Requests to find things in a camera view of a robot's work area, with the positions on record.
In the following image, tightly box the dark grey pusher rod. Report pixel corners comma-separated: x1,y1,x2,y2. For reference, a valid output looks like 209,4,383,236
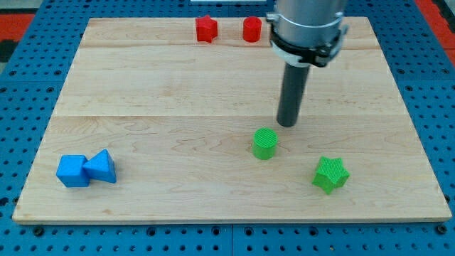
277,63,310,127

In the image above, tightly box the green star block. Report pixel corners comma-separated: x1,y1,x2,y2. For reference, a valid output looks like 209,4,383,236
312,156,350,195

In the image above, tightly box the green cylinder block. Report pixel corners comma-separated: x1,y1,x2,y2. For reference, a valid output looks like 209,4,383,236
252,127,278,160

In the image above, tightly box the red star block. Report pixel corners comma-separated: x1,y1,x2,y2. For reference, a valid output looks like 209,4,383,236
195,15,218,43

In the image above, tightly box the red cylinder block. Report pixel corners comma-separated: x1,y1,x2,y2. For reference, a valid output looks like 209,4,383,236
242,16,262,43

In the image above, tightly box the wooden board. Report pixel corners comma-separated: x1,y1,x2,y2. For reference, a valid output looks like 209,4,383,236
13,17,452,225

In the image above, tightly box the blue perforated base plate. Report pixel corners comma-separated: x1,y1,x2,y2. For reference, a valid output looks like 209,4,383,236
1,0,454,255

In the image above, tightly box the blue triangle block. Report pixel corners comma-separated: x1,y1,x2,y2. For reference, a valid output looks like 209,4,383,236
82,149,117,183

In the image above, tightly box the blue cube block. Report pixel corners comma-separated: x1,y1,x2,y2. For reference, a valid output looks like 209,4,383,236
56,155,90,187

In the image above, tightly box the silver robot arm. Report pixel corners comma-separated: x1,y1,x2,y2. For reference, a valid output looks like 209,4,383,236
266,0,348,68

